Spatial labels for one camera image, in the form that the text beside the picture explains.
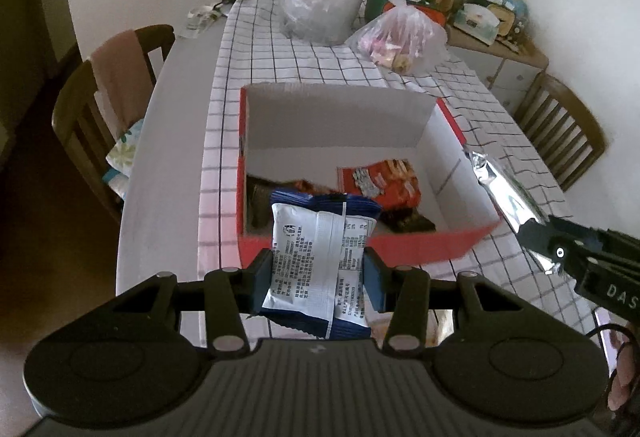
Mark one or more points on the red tin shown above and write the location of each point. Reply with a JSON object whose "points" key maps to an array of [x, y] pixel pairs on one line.
{"points": [[430, 14]]}

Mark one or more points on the retro yellow radio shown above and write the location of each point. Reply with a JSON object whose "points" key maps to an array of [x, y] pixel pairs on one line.
{"points": [[507, 17]]}

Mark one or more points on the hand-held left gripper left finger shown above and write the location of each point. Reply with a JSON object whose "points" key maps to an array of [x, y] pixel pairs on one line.
{"points": [[262, 282]]}

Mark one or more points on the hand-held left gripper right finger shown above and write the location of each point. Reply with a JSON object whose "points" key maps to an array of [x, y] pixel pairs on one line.
{"points": [[375, 282]]}

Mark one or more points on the white sideboard cabinet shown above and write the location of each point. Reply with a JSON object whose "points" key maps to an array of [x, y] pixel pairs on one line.
{"points": [[505, 67]]}

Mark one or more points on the brown snack packet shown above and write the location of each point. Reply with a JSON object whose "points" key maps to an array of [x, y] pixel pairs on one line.
{"points": [[407, 221]]}

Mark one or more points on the wooden chair with towel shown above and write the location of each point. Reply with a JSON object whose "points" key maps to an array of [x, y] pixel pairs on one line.
{"points": [[75, 117]]}

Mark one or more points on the silver foil snack packet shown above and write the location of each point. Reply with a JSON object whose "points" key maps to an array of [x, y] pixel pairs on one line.
{"points": [[500, 187]]}

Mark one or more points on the blue white snack packet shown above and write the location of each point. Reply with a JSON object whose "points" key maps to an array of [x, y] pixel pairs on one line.
{"points": [[310, 257]]}

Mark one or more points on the clear plastic bag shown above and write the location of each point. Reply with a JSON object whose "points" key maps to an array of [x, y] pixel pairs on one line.
{"points": [[310, 2]]}

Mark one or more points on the red cardboard box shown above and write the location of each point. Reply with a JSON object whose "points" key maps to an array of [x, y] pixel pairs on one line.
{"points": [[330, 122]]}

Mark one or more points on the floral seat cushion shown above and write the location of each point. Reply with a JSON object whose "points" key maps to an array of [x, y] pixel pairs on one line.
{"points": [[125, 152]]}

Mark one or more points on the person's right hand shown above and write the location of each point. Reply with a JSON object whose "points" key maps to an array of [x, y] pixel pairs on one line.
{"points": [[627, 367]]}

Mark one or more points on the small clear container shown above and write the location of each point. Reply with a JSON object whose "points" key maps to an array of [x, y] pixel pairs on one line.
{"points": [[202, 17]]}

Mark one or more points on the pink plastic bag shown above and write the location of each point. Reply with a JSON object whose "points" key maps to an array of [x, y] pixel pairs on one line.
{"points": [[400, 37]]}

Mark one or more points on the pink towel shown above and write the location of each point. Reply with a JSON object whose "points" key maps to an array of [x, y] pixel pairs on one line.
{"points": [[122, 77]]}

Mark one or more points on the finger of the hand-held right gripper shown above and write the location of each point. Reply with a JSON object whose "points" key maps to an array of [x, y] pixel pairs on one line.
{"points": [[550, 247], [580, 232]]}

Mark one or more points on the white checkered tablecloth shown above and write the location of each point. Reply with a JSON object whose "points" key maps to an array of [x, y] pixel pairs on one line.
{"points": [[320, 62]]}

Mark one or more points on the green tissue box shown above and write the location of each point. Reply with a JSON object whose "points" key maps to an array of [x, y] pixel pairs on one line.
{"points": [[475, 19]]}

